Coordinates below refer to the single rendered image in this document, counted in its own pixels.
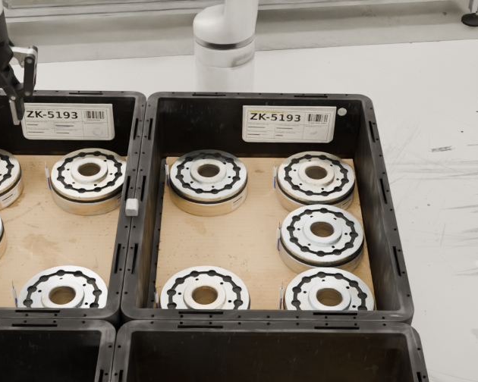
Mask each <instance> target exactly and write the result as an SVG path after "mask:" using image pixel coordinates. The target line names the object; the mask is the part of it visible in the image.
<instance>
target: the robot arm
mask: <svg viewBox="0 0 478 382"><path fill-rule="evenodd" d="M257 12H258V0H225V3H224V4H223V5H215V6H212V7H209V8H206V9H204V10H202V11H201V12H200V13H199V14H198V15H197V16H196V17H195V18H194V21H193V44H194V62H195V83H196V92H254V74H255V26H256V17H257ZM12 58H16V59H17V60H18V64H19V65H20V67H21V68H24V81H23V82H22V83H20V82H19V80H18V79H17V78H16V76H15V75H14V69H13V68H12V66H11V65H10V64H9V62H10V61H11V59H12ZM37 60H38V48H37V47H36V46H34V45H31V46H29V47H28V49H22V48H17V47H14V44H13V43H12V41H11V40H10V39H9V37H8V29H7V25H6V20H5V13H4V8H3V4H2V0H0V89H3V90H4V92H5V93H6V95H7V96H8V98H9V101H8V104H9V108H10V112H11V119H12V123H13V125H19V123H20V121H22V120H23V117H24V113H25V107H24V99H23V97H24V96H26V97H31V96H32V95H33V91H34V88H35V85H36V72H37Z"/></svg>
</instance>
